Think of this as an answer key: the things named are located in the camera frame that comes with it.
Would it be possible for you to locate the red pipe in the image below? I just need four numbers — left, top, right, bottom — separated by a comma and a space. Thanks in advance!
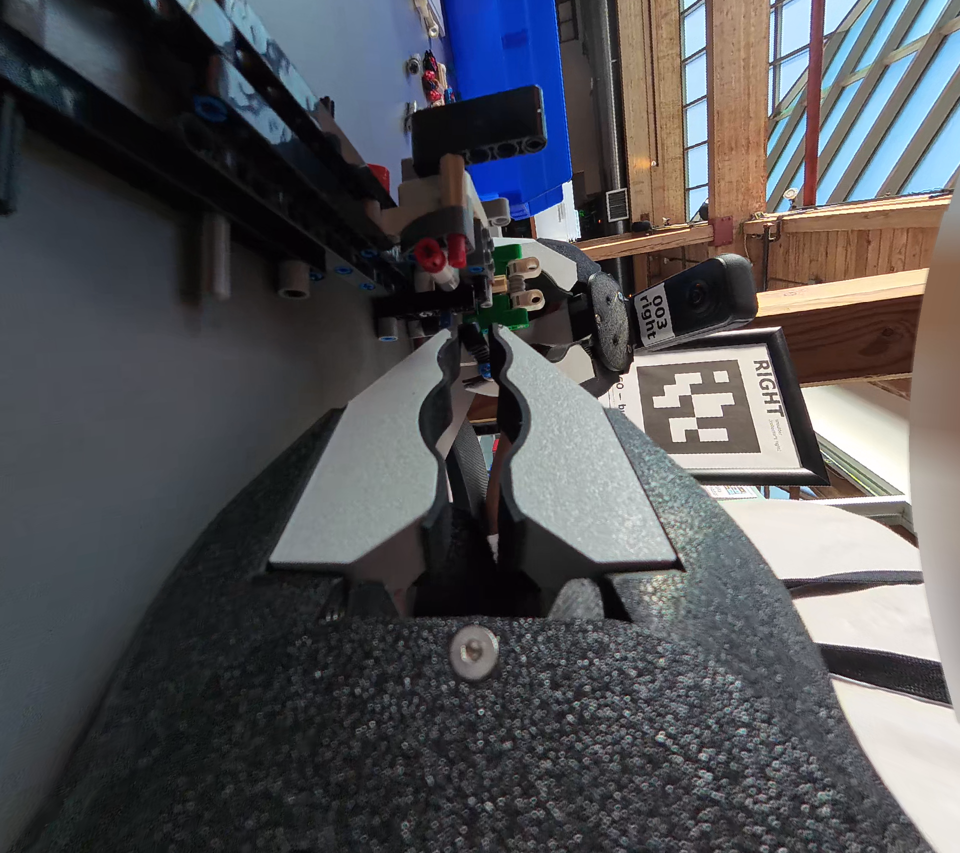
801, 0, 832, 208

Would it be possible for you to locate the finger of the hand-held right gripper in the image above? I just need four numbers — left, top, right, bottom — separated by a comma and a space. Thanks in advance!
534, 249, 594, 314
541, 341, 625, 398

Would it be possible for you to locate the wooden post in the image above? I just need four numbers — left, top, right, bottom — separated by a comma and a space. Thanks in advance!
707, 0, 775, 226

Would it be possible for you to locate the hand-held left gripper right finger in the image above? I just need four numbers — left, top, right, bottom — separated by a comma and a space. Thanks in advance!
489, 326, 682, 618

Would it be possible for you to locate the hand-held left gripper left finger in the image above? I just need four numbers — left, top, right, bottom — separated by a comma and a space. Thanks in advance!
267, 330, 460, 618

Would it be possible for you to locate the grey metal duct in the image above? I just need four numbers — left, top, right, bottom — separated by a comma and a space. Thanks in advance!
581, 0, 630, 194

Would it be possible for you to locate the blue plastic bin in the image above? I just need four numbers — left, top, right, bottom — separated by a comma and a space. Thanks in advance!
426, 0, 573, 220

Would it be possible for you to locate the black lego vehicle model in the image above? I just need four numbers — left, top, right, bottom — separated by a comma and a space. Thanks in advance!
0, 0, 552, 374

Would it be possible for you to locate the wooden beam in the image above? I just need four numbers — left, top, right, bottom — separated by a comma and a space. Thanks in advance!
753, 266, 933, 388

